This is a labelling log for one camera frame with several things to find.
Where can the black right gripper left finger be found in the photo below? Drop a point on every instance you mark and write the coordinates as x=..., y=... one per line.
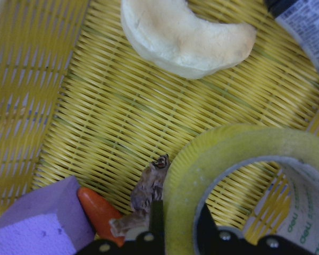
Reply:
x=149, y=241

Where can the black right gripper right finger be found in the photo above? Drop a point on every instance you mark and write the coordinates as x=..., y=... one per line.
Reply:
x=214, y=239

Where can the yellow tape roll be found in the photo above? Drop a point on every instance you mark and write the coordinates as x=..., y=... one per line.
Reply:
x=257, y=181

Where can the brown animal figurine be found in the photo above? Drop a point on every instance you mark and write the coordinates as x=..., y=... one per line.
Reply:
x=148, y=189

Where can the orange toy carrot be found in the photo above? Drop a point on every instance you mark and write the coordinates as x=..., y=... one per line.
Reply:
x=99, y=212

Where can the purple foam cube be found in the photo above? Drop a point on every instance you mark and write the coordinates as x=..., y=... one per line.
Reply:
x=49, y=220

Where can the pale croissant bread toy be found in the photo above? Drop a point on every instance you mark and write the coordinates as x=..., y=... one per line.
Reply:
x=171, y=36

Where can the small black labelled can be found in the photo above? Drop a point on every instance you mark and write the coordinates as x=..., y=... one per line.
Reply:
x=301, y=20

